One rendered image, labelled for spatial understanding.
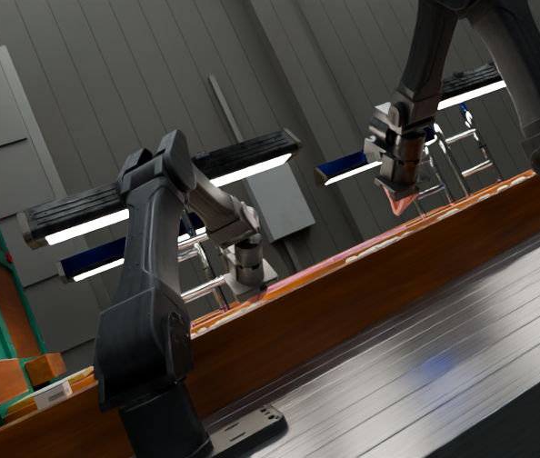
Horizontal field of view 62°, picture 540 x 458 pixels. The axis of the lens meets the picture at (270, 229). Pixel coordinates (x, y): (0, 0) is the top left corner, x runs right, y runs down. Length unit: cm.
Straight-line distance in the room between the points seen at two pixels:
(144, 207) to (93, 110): 286
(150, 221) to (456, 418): 38
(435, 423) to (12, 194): 307
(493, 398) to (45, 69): 346
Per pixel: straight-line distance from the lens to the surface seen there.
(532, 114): 71
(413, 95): 86
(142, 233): 53
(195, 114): 339
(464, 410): 33
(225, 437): 46
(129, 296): 48
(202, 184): 74
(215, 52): 366
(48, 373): 143
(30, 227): 96
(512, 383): 35
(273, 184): 315
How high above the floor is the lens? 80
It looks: 6 degrees up
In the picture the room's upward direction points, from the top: 24 degrees counter-clockwise
